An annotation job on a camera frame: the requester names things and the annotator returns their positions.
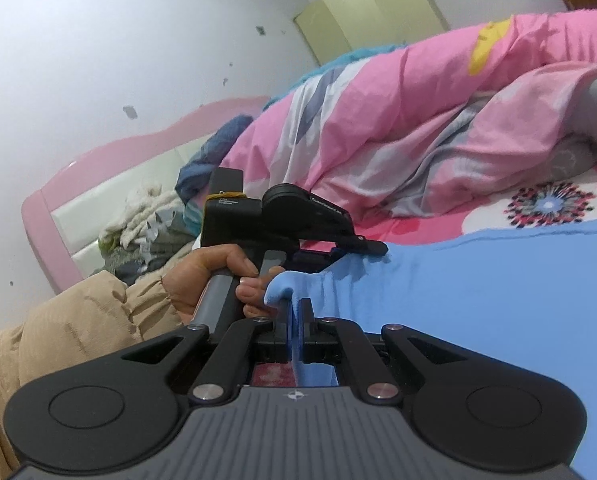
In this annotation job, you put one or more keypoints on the dark blue cloth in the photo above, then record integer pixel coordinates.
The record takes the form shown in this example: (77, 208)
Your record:
(213, 150)

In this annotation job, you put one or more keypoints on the person's left hand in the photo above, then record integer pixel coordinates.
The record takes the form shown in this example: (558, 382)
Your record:
(203, 270)

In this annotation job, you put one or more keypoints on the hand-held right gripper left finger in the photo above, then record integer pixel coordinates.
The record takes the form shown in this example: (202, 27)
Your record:
(284, 332)

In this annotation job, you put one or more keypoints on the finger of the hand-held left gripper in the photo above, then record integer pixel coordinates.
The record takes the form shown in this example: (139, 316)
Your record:
(311, 261)
(358, 245)

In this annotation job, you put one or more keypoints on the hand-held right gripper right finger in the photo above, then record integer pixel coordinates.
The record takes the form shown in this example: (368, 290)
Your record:
(306, 332)

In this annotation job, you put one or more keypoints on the pale green wardrobe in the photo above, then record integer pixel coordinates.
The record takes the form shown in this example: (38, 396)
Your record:
(368, 15)

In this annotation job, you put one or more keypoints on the pink bed headboard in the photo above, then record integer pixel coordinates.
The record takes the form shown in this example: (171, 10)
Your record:
(103, 152)

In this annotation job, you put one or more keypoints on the pile of grey green clothes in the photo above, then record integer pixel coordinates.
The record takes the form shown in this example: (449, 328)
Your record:
(143, 220)

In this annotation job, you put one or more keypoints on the person's left forearm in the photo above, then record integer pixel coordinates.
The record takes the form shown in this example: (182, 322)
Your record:
(78, 320)

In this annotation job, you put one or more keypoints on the pink floral fleece blanket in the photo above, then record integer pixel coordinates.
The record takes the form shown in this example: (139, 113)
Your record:
(428, 225)

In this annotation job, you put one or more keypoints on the blue t-shirt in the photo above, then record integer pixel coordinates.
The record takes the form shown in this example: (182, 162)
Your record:
(478, 310)

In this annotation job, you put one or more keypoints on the teal cloth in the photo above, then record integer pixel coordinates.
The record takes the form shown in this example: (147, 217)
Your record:
(348, 57)

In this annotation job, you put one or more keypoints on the pink patterned quilt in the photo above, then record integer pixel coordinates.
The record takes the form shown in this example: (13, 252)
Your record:
(378, 110)

